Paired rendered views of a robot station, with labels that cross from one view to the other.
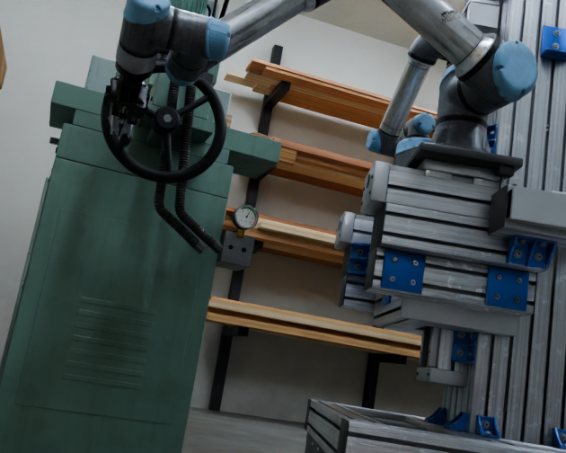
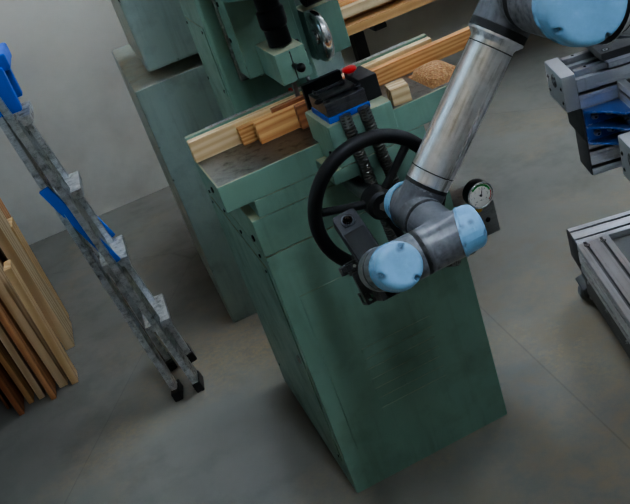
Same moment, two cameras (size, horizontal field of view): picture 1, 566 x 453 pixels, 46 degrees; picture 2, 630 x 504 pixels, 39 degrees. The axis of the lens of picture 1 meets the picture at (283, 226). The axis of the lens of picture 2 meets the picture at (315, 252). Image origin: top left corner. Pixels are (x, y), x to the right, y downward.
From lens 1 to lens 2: 1.31 m
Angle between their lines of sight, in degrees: 41
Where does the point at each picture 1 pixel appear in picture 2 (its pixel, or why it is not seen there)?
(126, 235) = not seen: hidden behind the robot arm
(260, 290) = not seen: outside the picture
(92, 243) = (344, 304)
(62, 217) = (306, 302)
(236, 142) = (426, 111)
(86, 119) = (270, 203)
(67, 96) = (238, 196)
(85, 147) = (286, 230)
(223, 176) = not seen: hidden behind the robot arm
